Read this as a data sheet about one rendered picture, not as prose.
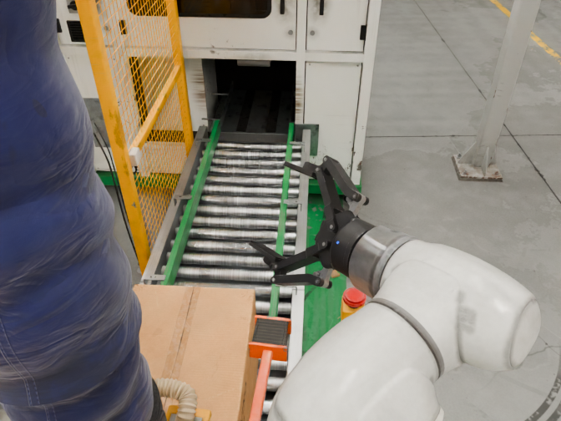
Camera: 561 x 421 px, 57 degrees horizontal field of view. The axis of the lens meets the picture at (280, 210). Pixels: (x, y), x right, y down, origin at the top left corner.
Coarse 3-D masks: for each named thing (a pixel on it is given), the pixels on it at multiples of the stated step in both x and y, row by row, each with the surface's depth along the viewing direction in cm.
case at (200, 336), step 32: (160, 288) 167; (192, 288) 167; (224, 288) 167; (160, 320) 157; (192, 320) 157; (224, 320) 157; (160, 352) 148; (192, 352) 148; (224, 352) 148; (192, 384) 140; (224, 384) 140; (224, 416) 133
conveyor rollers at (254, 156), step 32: (224, 160) 299; (256, 160) 298; (224, 192) 278; (256, 192) 277; (192, 224) 258; (224, 224) 257; (256, 224) 256; (288, 224) 255; (192, 256) 236; (224, 256) 236; (256, 256) 236; (256, 288) 221; (288, 288) 221
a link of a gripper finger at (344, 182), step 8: (328, 160) 73; (336, 160) 75; (328, 168) 73; (336, 168) 72; (336, 176) 71; (344, 176) 71; (344, 184) 70; (352, 184) 71; (344, 192) 69; (352, 192) 68; (368, 200) 69
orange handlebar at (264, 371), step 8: (264, 352) 113; (264, 360) 111; (264, 368) 109; (264, 376) 108; (256, 384) 107; (264, 384) 107; (256, 392) 105; (264, 392) 105; (256, 400) 104; (264, 400) 105; (256, 408) 102; (256, 416) 101
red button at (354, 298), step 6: (348, 288) 156; (354, 288) 155; (348, 294) 153; (354, 294) 153; (360, 294) 153; (348, 300) 152; (354, 300) 152; (360, 300) 152; (348, 306) 155; (354, 306) 151; (360, 306) 152
